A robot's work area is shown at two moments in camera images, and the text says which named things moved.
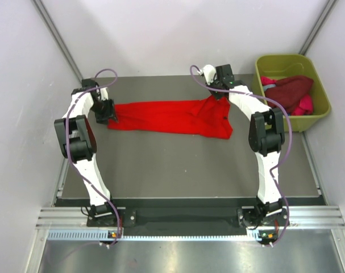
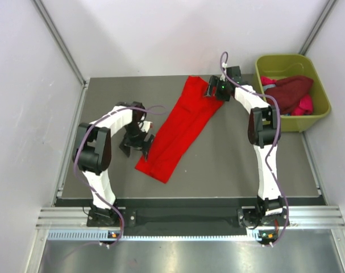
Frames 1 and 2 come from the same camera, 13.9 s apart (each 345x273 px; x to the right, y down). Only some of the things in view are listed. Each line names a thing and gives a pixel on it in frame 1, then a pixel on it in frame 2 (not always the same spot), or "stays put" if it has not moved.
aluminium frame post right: (317, 26) stays put
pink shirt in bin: (305, 107) stays put
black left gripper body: (104, 110) to (134, 136)
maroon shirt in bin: (287, 92) stays put
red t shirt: (211, 116) to (178, 136)
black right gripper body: (215, 85) stays put
